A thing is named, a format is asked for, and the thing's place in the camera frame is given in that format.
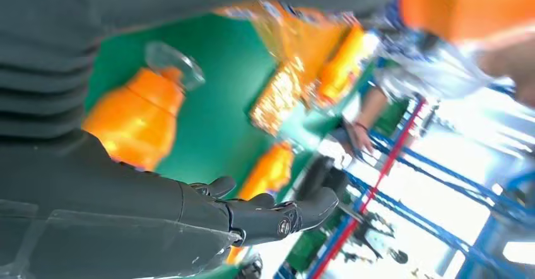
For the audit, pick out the yellow taped cardboard sheet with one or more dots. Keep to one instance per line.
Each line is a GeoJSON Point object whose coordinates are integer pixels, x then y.
{"type": "Point", "coordinates": [284, 93]}

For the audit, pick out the red metal pole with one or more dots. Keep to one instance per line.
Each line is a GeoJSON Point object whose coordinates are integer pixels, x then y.
{"type": "Point", "coordinates": [371, 185]}

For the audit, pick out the blue metal rack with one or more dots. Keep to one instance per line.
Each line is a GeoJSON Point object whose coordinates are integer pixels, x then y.
{"type": "Point", "coordinates": [476, 252]}

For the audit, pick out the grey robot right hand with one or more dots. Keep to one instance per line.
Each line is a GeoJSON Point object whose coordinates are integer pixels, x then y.
{"type": "Point", "coordinates": [104, 218]}

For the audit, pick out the person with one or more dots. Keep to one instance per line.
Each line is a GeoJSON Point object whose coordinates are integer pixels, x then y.
{"type": "Point", "coordinates": [426, 68]}

